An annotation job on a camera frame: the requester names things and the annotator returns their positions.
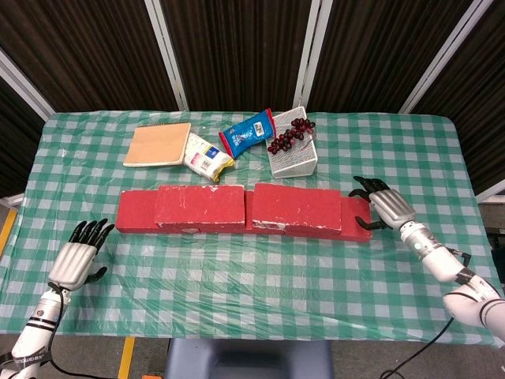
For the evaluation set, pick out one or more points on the dark partition panel white frame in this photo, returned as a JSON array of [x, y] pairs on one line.
[[236, 51], [473, 118], [90, 51], [16, 138], [378, 51]]

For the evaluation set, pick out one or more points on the blue snack packet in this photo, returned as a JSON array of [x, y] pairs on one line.
[[244, 134]]

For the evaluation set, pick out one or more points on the green white checkered tablecloth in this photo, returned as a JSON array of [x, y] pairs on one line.
[[236, 284]]

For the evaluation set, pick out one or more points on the red foam brick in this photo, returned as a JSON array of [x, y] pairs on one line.
[[296, 205]]

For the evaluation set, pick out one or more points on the tan spiral notebook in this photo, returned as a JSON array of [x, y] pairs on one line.
[[158, 144]]

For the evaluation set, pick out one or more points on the white and yellow snack packet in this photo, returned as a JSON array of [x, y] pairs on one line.
[[205, 156]]

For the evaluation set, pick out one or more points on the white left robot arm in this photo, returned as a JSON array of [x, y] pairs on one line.
[[35, 320]]

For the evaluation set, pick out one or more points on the dark red grape bunch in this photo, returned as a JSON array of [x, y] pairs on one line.
[[286, 138]]

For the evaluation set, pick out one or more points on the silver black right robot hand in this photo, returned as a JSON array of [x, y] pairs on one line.
[[392, 207]]

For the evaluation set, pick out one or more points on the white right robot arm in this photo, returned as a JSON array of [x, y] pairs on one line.
[[434, 256]]

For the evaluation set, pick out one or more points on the dark blue seat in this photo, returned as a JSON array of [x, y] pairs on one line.
[[248, 359]]

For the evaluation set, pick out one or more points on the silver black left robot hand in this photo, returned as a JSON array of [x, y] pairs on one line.
[[71, 264]]

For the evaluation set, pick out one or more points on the dark equipment beside table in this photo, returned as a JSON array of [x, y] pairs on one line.
[[498, 252]]

